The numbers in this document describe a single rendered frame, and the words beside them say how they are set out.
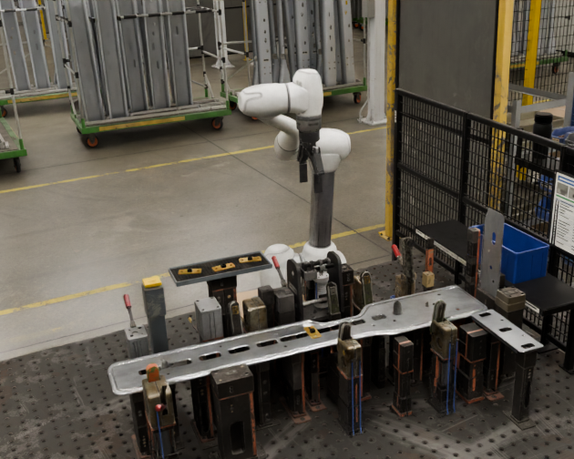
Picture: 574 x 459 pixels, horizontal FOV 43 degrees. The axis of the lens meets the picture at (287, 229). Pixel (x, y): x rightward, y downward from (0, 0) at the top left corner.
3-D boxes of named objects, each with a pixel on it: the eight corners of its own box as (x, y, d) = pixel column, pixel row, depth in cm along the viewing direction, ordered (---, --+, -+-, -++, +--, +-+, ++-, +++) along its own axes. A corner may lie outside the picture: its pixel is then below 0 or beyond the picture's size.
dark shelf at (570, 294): (542, 317, 259) (543, 310, 258) (414, 232, 338) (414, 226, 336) (590, 305, 266) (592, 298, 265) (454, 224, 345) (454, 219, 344)
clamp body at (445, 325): (438, 419, 256) (442, 333, 243) (421, 402, 266) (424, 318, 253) (460, 413, 259) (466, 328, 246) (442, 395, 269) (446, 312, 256)
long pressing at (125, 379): (116, 402, 223) (115, 398, 222) (105, 366, 243) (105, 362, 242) (492, 311, 267) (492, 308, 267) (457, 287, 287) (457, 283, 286)
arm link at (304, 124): (302, 117, 249) (302, 135, 251) (325, 115, 252) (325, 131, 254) (292, 113, 257) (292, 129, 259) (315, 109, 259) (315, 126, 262)
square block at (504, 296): (501, 382, 275) (508, 298, 261) (488, 372, 282) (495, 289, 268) (518, 377, 277) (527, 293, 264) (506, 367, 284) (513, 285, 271)
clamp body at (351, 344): (345, 440, 247) (344, 352, 234) (331, 420, 258) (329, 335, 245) (369, 433, 250) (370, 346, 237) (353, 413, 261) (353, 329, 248)
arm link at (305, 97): (319, 109, 260) (283, 112, 258) (318, 66, 254) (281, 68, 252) (326, 116, 250) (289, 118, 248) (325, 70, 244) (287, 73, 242)
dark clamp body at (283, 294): (280, 391, 276) (275, 301, 261) (268, 372, 287) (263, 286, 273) (306, 383, 279) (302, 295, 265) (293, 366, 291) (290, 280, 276)
